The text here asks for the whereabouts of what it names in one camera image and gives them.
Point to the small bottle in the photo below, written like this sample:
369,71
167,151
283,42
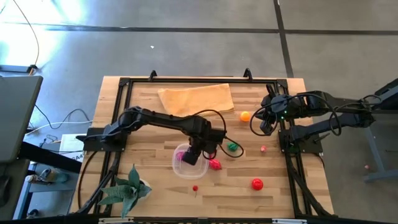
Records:
46,176

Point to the white paper box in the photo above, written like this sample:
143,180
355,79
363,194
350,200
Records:
70,146

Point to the small pink toy fruit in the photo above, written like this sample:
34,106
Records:
263,148

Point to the silver label strip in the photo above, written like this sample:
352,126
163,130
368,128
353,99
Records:
289,221
115,220

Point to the black desk crossbar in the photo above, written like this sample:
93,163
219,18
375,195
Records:
49,157

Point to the red toy tomato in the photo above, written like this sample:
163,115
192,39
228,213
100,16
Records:
257,184

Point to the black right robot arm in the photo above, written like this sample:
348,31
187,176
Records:
326,102

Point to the magenta toy fruit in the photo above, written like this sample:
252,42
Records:
179,155

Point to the orange toy fruit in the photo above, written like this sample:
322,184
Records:
245,116

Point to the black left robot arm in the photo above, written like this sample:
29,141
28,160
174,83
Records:
168,121

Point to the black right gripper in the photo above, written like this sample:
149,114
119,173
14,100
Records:
278,105

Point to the red toy cherry green stem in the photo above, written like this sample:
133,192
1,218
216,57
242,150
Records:
195,188

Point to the grey metal table frame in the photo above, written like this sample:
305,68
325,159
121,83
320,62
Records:
374,155

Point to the clear plastic tupperware container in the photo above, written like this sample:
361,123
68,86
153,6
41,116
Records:
189,172

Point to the green potted plant white pot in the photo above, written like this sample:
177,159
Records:
127,191

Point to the grey desk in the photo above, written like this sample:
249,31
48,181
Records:
15,118

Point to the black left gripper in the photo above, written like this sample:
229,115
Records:
199,149

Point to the red toy dragon fruit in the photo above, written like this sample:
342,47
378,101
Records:
215,164

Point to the orange folded towel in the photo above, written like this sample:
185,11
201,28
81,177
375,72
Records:
196,101

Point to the green toy bell pepper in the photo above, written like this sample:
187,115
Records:
232,146

